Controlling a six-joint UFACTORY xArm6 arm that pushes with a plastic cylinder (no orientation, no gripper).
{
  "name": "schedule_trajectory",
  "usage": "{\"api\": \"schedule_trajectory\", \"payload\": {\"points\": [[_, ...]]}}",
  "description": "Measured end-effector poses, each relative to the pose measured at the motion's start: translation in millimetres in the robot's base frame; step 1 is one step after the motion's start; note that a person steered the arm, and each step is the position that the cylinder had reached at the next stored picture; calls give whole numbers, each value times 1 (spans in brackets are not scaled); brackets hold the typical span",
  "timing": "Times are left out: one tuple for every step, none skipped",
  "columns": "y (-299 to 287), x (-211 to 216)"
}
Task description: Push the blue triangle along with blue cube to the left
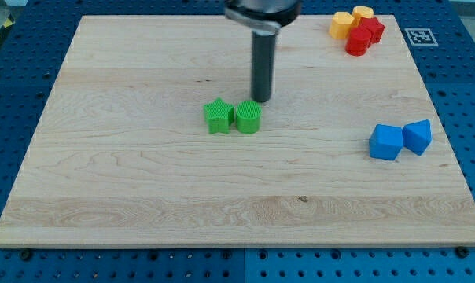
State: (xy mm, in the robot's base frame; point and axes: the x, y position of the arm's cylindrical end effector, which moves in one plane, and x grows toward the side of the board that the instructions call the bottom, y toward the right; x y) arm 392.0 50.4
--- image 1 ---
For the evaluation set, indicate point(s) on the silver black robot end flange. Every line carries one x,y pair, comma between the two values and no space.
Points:
263,15

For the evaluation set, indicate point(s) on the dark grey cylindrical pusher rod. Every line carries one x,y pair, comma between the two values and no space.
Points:
262,67

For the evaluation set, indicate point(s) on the blue cube block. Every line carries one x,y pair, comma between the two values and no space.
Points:
386,142

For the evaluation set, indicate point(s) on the blue triangle block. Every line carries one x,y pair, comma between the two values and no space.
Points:
417,136

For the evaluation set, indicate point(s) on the green cylinder block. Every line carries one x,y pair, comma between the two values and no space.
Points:
248,116

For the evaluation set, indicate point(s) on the yellow hexagon block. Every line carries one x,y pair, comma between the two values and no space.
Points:
340,25

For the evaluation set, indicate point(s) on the green star block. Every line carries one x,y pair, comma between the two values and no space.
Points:
218,115

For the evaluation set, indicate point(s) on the red cylinder block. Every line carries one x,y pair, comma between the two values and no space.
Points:
359,40

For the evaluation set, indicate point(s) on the yellow block behind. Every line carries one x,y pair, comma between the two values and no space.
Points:
360,12

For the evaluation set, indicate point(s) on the red star block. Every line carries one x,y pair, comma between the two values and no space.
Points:
374,26

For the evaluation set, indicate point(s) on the white fiducial marker tag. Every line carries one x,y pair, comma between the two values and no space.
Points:
421,37

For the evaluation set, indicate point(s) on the black bolt right front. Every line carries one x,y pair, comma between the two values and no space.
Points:
462,252

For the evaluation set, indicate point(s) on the black bolt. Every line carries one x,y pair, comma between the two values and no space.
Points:
25,254
462,252

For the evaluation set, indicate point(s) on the black bolt left front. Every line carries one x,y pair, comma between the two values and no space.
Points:
25,254

